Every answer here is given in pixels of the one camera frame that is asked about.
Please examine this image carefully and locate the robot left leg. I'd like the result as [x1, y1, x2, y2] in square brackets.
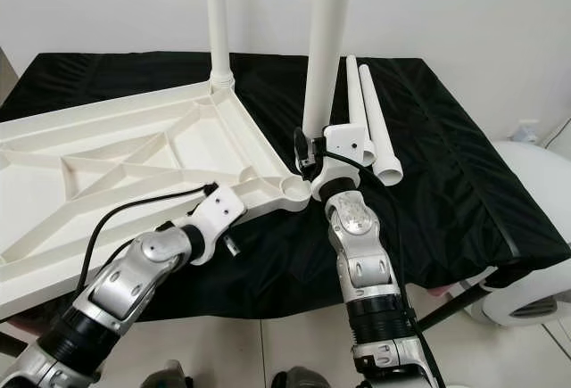
[143, 361, 188, 388]

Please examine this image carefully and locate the robot leg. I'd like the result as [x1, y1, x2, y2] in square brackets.
[272, 366, 331, 388]
[143, 361, 188, 388]

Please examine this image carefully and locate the robot right leg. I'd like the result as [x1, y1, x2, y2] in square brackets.
[272, 366, 331, 388]

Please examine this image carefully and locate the black tablecloth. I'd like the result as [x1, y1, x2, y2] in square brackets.
[9, 52, 571, 322]

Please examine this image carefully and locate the black metal table leg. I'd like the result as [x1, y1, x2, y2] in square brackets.
[415, 277, 496, 334]

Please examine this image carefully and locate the white domed appliance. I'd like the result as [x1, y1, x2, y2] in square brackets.
[482, 141, 571, 328]

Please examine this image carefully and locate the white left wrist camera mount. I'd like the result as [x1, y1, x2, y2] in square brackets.
[187, 183, 246, 255]

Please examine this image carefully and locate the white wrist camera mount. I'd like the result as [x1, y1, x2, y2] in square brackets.
[187, 183, 246, 255]
[312, 125, 376, 202]

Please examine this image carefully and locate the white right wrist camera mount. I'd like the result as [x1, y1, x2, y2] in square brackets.
[312, 125, 376, 202]

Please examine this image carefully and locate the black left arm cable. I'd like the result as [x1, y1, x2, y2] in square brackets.
[76, 183, 219, 291]

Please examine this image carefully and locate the white wall socket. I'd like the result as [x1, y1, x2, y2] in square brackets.
[513, 118, 543, 142]

